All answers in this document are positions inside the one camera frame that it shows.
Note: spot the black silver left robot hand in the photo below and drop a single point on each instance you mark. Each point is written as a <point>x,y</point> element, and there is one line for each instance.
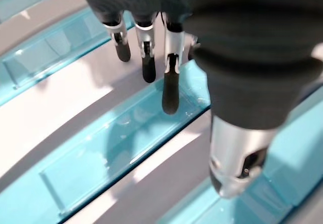
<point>252,57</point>

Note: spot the blue white cart drawer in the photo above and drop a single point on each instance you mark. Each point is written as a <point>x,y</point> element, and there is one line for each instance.
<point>15,4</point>
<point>126,133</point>
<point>50,50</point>
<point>202,209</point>

